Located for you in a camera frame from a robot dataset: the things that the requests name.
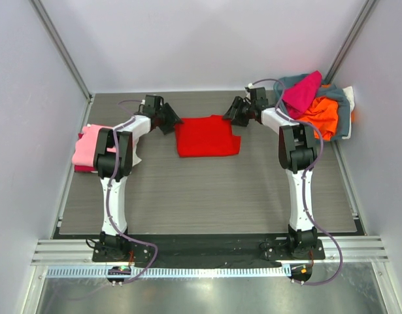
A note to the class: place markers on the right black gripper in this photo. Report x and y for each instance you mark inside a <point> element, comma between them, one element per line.
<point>240,110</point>

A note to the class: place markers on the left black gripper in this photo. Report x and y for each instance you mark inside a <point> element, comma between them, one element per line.
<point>172,117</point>

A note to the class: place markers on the red t shirt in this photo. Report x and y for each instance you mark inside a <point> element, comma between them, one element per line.
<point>210,136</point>

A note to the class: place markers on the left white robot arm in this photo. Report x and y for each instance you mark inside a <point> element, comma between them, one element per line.
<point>114,158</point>

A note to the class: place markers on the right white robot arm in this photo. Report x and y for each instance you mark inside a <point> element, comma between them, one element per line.
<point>297,152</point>

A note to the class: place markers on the magenta t shirt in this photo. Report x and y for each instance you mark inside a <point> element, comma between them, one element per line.
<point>300,92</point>

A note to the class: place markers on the blue laundry basket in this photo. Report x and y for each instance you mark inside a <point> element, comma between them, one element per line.
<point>279,85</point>

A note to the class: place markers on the orange t shirt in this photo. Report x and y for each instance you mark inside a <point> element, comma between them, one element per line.
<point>322,113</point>

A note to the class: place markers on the folded pink t shirt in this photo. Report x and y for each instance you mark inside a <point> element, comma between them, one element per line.
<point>84,147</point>

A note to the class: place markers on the white t shirt in basket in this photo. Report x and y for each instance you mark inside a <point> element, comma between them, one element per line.
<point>349,93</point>

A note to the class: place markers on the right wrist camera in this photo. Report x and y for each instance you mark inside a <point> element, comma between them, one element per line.
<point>248,88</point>

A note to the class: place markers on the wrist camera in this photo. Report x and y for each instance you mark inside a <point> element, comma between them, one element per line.
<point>248,88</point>
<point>142,103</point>

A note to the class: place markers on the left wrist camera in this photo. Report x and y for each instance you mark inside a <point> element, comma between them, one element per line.
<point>142,103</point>

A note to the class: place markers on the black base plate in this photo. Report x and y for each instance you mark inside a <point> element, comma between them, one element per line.
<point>205,250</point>

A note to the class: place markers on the right aluminium frame post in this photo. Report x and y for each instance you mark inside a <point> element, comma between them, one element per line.
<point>351,37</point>

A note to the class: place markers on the aluminium frame post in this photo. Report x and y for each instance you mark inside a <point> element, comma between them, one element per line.
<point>351,37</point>
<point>54,35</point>

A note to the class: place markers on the white slotted cable duct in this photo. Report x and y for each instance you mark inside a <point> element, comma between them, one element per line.
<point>121,272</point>

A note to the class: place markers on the aluminium front rail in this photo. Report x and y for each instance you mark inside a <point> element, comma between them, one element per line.
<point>75,251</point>

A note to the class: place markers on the left aluminium frame post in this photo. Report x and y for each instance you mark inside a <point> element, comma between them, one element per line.
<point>54,35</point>

